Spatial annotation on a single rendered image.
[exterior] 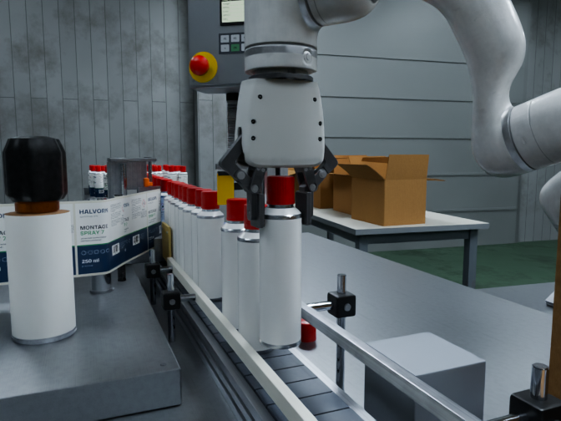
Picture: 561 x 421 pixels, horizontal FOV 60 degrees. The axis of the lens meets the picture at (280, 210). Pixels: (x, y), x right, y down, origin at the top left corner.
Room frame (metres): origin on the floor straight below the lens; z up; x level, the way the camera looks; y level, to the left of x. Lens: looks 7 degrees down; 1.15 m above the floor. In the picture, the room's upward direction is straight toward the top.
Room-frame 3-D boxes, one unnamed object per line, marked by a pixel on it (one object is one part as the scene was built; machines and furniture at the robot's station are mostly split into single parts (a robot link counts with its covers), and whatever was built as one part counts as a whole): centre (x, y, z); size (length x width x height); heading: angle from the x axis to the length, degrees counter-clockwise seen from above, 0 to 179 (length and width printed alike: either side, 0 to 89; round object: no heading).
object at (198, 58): (0.97, 0.16, 1.32); 0.04 x 0.03 x 0.04; 77
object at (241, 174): (0.56, 0.04, 1.10); 0.03 x 0.03 x 0.07; 23
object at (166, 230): (1.16, 0.28, 0.94); 0.10 x 0.01 x 0.09; 22
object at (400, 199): (2.72, -0.61, 0.97); 0.51 x 0.42 x 0.37; 112
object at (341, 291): (0.61, -0.06, 0.91); 0.07 x 0.03 x 0.17; 112
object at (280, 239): (0.57, 0.00, 1.02); 0.05 x 0.05 x 0.20
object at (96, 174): (3.22, 0.97, 0.98); 0.57 x 0.46 x 0.21; 112
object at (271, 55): (0.57, 0.00, 1.26); 0.09 x 0.08 x 0.03; 113
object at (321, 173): (0.59, -0.04, 1.10); 0.03 x 0.03 x 0.07; 23
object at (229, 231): (0.74, 0.07, 0.98); 0.05 x 0.05 x 0.20
